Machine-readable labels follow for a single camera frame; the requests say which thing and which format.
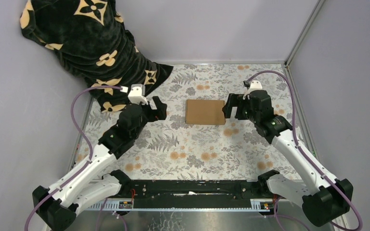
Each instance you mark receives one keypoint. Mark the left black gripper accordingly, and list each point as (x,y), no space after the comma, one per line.
(160,113)

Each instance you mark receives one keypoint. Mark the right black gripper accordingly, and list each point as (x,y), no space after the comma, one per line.
(235,100)

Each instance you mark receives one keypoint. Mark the brown cardboard box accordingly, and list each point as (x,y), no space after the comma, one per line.
(204,112)

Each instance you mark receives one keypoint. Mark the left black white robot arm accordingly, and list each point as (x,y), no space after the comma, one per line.
(60,204)

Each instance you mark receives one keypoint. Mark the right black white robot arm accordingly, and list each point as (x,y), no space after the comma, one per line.
(322,196)

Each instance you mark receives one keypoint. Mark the floral patterned table mat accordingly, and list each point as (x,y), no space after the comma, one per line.
(174,150)

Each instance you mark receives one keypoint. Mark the black floral plush blanket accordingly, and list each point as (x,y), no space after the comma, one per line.
(91,42)

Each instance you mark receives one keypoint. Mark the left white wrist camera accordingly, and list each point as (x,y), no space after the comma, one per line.
(135,92)

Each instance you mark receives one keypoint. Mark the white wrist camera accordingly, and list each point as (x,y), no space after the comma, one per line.
(253,86)
(135,92)

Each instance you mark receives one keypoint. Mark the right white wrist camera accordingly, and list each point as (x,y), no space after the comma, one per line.
(253,86)

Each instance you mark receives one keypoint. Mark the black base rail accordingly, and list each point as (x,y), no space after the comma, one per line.
(194,194)

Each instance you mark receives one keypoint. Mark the aluminium frame rails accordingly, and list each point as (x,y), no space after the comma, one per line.
(322,196)

